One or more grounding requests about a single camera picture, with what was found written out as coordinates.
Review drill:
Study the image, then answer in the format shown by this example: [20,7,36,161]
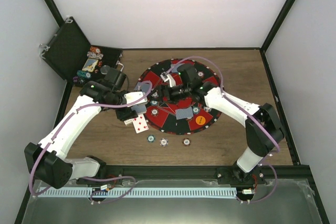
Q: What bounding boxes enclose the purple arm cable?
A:
[29,81,153,205]
[166,56,281,204]

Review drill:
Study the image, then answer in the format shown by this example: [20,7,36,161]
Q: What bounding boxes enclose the clear acrylic dealer button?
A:
[100,65,110,74]

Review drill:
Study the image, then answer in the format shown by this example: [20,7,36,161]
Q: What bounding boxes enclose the blue playing card box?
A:
[82,58,99,72]

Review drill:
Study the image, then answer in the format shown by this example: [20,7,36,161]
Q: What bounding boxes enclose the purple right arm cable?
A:
[166,56,281,204]

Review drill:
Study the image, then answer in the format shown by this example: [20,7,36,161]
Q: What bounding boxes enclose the white card box tray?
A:
[124,119,133,125]

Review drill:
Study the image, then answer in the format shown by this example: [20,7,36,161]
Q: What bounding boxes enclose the card dealt seat one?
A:
[175,107,194,120]

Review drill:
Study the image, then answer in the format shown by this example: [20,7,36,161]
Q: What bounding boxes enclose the five of diamonds card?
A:
[132,114,149,134]

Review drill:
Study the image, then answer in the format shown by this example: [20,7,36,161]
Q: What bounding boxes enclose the blue orange 10 chip stack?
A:
[160,138,169,147]

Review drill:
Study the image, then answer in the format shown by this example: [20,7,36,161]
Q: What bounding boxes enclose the orange big blind button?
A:
[195,116,206,125]

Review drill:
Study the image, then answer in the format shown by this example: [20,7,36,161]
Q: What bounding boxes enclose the blue orange 10 chip row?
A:
[87,52,103,60]

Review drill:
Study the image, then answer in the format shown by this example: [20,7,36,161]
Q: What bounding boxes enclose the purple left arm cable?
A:
[29,81,153,205]

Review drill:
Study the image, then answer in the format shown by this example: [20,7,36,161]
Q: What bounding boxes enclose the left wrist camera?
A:
[103,68,126,91]

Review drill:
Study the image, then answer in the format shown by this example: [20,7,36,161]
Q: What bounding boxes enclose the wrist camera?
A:
[177,63,198,84]
[103,68,126,91]

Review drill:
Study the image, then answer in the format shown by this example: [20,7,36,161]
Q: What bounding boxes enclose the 50 chips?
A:
[151,100,159,106]

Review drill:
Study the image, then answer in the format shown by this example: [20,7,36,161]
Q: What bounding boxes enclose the blue green 50 chip row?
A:
[77,70,91,79]

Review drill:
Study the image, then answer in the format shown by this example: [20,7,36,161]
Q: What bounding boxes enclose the black poker chip case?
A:
[40,17,122,87]

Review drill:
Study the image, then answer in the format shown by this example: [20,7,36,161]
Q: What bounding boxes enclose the blue green 50 chip stack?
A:
[147,135,155,143]

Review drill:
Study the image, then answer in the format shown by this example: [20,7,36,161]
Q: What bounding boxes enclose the red chips seat two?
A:
[151,109,159,116]

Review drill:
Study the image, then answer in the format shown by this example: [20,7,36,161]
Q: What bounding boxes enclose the chrome case handle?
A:
[116,61,124,72]

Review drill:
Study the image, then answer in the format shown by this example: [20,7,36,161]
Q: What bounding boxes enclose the round red black poker mat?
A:
[138,59,222,135]

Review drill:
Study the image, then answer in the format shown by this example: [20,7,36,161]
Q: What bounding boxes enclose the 50 chips mat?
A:
[193,107,199,114]

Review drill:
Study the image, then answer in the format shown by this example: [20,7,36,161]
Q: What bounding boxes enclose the red brown chip stack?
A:
[182,138,191,146]

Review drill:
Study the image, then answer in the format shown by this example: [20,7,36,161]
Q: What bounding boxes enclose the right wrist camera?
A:
[177,63,198,84]

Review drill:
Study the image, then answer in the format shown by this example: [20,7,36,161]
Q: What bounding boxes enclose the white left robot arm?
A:
[24,81,152,190]

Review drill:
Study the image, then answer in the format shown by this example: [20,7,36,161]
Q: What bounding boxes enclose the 10 chips mat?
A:
[204,106,211,112]

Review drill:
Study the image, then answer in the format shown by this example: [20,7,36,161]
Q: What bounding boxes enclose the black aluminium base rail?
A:
[31,165,312,186]

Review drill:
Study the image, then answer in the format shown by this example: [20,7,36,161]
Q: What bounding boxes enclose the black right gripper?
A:
[146,84,191,105]

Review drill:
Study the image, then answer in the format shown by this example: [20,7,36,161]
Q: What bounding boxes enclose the red orange chip row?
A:
[90,46,101,54]

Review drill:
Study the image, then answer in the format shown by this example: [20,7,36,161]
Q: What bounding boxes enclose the light blue slotted strip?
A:
[39,187,237,199]

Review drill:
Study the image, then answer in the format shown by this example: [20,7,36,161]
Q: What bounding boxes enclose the card dealt seat four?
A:
[133,82,151,93]

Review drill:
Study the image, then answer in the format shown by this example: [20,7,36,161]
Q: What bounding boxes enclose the red chips seat seven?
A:
[197,71,204,78]

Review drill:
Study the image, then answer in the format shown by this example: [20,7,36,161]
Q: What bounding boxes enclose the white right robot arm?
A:
[155,82,286,184]

